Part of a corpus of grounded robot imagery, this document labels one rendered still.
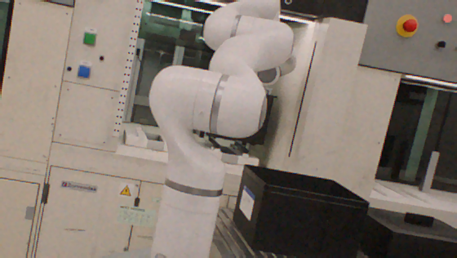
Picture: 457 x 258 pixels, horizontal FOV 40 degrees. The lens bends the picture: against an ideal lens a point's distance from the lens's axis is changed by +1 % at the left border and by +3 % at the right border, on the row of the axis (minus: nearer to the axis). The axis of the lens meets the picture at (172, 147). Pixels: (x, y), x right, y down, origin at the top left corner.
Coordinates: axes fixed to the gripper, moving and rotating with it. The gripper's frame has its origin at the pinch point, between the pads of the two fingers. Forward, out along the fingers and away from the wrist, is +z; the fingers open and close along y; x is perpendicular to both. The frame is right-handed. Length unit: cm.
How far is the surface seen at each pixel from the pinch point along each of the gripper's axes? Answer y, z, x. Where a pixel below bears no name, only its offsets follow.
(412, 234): 37, -71, -34
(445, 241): 46, -71, -34
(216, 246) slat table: -16, -76, -44
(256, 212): -6, -72, -35
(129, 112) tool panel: -35, 53, -29
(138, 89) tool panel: -32, 60, -19
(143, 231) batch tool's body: -29, -31, -57
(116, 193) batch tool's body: -39, -31, -46
